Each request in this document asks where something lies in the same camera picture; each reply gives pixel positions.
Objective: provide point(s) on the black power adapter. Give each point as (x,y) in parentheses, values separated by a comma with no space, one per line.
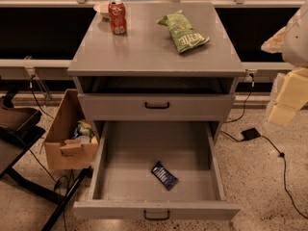
(250,134)

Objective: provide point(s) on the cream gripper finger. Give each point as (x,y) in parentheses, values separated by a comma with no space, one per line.
(293,95)

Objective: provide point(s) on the snack packets in box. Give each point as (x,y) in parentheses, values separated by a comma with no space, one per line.
(82,132)

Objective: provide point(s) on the grey drawer cabinet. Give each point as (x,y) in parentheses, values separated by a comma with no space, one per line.
(145,59)

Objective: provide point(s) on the blue rxbar snack bar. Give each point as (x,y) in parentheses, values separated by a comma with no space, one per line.
(164,176)

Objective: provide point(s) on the cardboard box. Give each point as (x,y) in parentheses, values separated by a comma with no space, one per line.
(62,152)

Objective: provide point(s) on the green kettle chips bag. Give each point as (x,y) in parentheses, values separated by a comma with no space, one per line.
(182,32)

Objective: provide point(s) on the closed grey top drawer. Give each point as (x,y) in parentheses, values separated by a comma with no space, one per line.
(156,107)

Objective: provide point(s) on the open grey middle drawer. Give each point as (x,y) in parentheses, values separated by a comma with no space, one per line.
(123,187)

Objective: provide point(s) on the black folding stand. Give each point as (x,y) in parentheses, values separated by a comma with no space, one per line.
(19,132)

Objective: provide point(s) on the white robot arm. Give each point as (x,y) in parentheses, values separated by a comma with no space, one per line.
(292,42)

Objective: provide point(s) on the orange soda can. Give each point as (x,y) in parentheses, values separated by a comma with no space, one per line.
(117,15)

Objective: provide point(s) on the white bowl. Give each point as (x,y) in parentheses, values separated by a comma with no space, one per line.
(102,8)

